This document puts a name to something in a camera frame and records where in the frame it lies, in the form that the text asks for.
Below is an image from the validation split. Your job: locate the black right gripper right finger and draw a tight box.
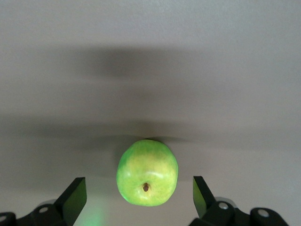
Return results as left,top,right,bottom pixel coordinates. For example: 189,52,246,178
189,176,251,226

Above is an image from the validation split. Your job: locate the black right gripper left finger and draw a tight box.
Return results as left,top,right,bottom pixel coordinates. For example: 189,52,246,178
16,177,88,226

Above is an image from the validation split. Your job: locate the green apple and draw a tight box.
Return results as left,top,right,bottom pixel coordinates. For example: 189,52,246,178
116,138,179,208

